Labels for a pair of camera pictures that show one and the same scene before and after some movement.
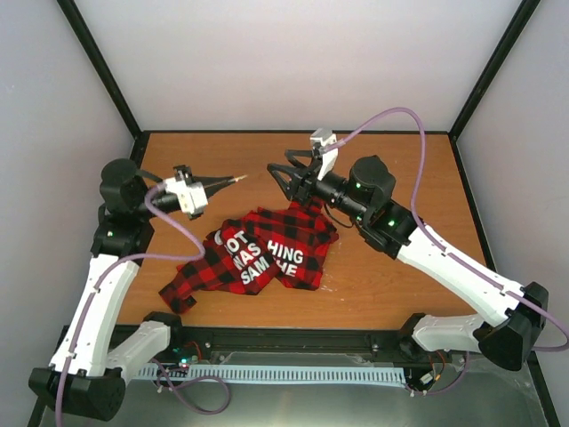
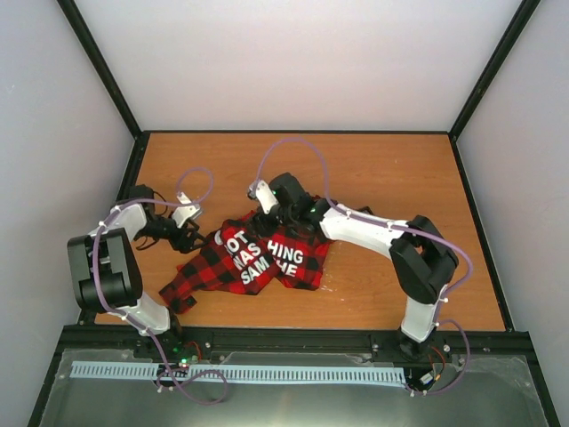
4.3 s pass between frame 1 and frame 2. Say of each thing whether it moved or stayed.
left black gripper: moved
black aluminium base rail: stayed
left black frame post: stayed
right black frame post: stayed
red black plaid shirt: stayed
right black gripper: moved
